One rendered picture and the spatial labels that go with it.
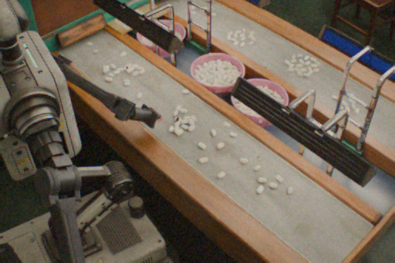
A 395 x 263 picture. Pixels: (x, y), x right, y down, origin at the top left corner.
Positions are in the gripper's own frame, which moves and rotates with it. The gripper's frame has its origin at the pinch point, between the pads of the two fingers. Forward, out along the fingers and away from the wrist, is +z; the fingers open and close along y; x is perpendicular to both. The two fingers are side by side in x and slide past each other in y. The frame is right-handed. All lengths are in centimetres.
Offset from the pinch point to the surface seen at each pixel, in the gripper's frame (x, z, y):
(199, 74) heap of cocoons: -20.4, 30.3, 15.0
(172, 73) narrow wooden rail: -14.9, 20.5, 22.3
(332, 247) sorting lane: 0, 7, -91
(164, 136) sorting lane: 5.4, 1.0, -5.6
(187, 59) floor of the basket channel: -21, 42, 35
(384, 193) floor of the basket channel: -22, 43, -90
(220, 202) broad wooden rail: 9.2, -7.0, -48.5
